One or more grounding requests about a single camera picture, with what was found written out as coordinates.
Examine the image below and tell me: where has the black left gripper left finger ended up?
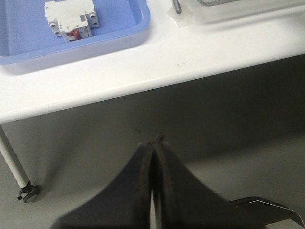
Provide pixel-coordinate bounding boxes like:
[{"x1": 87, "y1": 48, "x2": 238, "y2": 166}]
[{"x1": 52, "y1": 143, "x2": 154, "y2": 229}]

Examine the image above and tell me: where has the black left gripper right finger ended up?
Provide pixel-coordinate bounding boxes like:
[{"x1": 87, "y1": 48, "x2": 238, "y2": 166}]
[{"x1": 153, "y1": 134, "x2": 264, "y2": 229}]

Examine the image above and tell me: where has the left black caster wheel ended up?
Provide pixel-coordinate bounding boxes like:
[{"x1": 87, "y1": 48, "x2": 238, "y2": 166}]
[{"x1": 17, "y1": 181, "x2": 40, "y2": 203}]

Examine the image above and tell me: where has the white left table leg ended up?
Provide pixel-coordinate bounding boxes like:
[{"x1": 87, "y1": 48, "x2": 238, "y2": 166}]
[{"x1": 0, "y1": 126, "x2": 29, "y2": 188}]

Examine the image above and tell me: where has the blue plastic tray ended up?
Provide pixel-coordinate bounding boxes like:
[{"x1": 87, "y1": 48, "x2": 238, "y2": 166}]
[{"x1": 0, "y1": 0, "x2": 151, "y2": 65}]

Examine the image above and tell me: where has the white circuit breaker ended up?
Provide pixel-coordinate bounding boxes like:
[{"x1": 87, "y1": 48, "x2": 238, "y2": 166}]
[{"x1": 44, "y1": 0, "x2": 100, "y2": 42}]

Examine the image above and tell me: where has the black metal bracket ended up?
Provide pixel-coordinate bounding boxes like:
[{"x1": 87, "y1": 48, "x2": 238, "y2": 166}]
[{"x1": 231, "y1": 197, "x2": 305, "y2": 229}]

